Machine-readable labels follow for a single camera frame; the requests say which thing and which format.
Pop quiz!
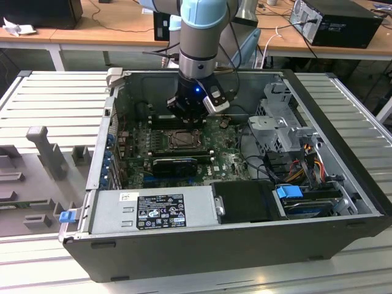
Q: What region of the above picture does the metal socket cover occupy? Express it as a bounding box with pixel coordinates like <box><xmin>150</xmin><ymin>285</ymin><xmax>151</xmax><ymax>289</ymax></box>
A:
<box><xmin>167</xmin><ymin>130</ymin><xmax>203</xmax><ymax>150</ymax></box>

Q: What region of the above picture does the silver topped CPU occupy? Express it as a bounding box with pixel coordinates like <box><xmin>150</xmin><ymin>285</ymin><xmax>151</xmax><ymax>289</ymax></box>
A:
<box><xmin>174</xmin><ymin>134</ymin><xmax>195</xmax><ymax>146</ymax></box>

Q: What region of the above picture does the CPU socket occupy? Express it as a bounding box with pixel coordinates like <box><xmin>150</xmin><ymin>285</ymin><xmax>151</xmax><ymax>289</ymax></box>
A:
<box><xmin>165</xmin><ymin>127</ymin><xmax>205</xmax><ymax>151</ymax></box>

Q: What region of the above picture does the black graphics card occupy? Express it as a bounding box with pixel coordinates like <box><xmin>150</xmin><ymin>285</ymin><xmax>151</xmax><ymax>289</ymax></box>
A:
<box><xmin>151</xmin><ymin>157</ymin><xmax>198</xmax><ymax>178</ymax></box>

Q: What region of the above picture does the green motherboard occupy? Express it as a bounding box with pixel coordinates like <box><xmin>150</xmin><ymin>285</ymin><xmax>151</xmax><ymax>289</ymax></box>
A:
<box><xmin>121</xmin><ymin>116</ymin><xmax>255</xmax><ymax>190</ymax></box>

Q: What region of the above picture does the small black computer tower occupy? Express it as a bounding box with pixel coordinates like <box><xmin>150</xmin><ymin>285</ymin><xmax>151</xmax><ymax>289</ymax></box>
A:
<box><xmin>153</xmin><ymin>12</ymin><xmax>181</xmax><ymax>42</ymax></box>

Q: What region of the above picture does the grey case latch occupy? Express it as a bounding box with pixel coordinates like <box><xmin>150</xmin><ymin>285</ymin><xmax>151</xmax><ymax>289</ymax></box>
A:
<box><xmin>105</xmin><ymin>67</ymin><xmax>125</xmax><ymax>89</ymax></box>

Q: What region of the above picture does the silver drive cage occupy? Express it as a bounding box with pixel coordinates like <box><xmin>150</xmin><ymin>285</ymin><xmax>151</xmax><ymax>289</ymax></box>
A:
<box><xmin>246</xmin><ymin>81</ymin><xmax>321</xmax><ymax>154</ymax></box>

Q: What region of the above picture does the wooden desk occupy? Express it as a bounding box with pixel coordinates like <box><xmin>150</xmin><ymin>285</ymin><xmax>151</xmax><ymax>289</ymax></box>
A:
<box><xmin>257</xmin><ymin>0</ymin><xmax>392</xmax><ymax>61</ymax></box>
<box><xmin>0</xmin><ymin>0</ymin><xmax>181</xmax><ymax>73</ymax></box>

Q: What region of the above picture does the black plastic shroud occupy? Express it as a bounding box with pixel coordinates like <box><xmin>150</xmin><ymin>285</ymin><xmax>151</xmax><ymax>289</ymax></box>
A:
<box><xmin>211</xmin><ymin>180</ymin><xmax>290</xmax><ymax>224</ymax></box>

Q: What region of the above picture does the silver power supply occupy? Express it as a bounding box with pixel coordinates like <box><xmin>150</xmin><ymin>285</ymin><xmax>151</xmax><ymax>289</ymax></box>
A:
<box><xmin>88</xmin><ymin>185</ymin><xmax>226</xmax><ymax>235</ymax></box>

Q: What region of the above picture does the blue disk carrier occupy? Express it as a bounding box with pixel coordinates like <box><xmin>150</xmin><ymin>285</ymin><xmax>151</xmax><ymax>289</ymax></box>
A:
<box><xmin>275</xmin><ymin>184</ymin><xmax>304</xmax><ymax>213</ymax></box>

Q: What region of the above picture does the black PC case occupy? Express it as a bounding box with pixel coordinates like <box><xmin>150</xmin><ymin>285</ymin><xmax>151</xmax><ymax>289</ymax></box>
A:
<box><xmin>58</xmin><ymin>67</ymin><xmax>392</xmax><ymax>284</ymax></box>

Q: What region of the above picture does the hard disk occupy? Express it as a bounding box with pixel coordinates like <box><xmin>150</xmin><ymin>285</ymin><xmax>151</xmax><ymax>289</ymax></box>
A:
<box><xmin>283</xmin><ymin>198</ymin><xmax>334</xmax><ymax>220</ymax></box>

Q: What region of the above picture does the blue release latch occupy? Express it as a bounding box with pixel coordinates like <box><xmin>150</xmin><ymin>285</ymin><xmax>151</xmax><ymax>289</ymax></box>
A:
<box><xmin>59</xmin><ymin>210</ymin><xmax>77</xmax><ymax>224</ymax></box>

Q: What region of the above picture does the black desktop computer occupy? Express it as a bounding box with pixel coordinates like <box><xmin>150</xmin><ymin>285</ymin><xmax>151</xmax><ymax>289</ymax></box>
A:
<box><xmin>289</xmin><ymin>0</ymin><xmax>385</xmax><ymax>50</ymax></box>

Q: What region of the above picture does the large black computer box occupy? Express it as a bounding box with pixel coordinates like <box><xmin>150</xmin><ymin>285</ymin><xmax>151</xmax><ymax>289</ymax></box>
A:
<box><xmin>0</xmin><ymin>0</ymin><xmax>83</xmax><ymax>30</ymax></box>

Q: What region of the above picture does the grey parts rack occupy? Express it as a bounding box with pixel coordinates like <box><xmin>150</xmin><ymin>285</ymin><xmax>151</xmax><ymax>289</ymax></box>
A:
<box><xmin>0</xmin><ymin>125</ymin><xmax>94</xmax><ymax>238</ymax></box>

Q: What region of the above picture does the white crumpled paper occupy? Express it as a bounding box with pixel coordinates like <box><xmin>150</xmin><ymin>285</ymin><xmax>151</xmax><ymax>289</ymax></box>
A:
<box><xmin>2</xmin><ymin>17</ymin><xmax>37</xmax><ymax>38</ymax></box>

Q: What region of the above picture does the green RAM stick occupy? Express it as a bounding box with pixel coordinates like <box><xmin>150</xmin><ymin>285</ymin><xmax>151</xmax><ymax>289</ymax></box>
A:
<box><xmin>0</xmin><ymin>200</ymin><xmax>50</xmax><ymax>209</ymax></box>

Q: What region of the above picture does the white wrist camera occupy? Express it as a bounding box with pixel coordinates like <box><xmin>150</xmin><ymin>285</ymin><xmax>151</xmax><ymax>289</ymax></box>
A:
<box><xmin>202</xmin><ymin>87</ymin><xmax>231</xmax><ymax>116</ymax></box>

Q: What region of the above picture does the thick black cable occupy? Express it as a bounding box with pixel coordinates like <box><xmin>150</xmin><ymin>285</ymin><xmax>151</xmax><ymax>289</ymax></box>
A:
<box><xmin>238</xmin><ymin>124</ymin><xmax>278</xmax><ymax>184</ymax></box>

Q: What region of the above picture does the white cable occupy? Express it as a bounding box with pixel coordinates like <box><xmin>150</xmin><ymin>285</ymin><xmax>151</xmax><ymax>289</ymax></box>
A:
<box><xmin>255</xmin><ymin>26</ymin><xmax>282</xmax><ymax>69</ymax></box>

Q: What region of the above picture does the yellow red wire bundle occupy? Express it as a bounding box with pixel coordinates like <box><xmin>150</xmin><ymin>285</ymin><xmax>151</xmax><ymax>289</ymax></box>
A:
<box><xmin>287</xmin><ymin>159</ymin><xmax>326</xmax><ymax>184</ymax></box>

